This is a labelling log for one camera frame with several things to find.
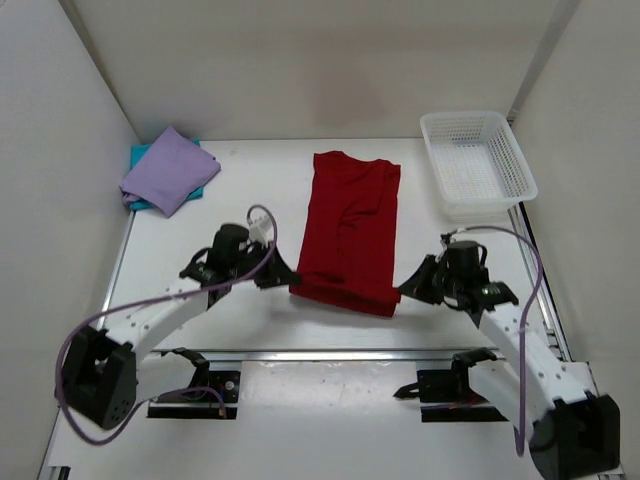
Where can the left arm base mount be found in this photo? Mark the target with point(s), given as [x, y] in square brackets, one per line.
[211, 394]

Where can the purple t-shirt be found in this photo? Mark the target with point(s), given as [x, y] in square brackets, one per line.
[172, 138]

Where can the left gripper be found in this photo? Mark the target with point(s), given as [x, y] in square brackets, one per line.
[278, 273]

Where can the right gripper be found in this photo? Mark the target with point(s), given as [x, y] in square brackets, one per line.
[417, 287]

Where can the teal t-shirt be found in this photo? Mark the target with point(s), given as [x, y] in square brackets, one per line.
[165, 179]

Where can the white plastic basket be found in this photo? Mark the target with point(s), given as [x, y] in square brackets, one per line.
[479, 168]

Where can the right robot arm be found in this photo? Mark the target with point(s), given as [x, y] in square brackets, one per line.
[570, 431]

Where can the red t-shirt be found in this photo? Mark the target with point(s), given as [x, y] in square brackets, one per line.
[347, 256]

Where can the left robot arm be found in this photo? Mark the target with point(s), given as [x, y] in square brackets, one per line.
[105, 374]

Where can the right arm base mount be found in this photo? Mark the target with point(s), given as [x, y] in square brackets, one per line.
[445, 395]

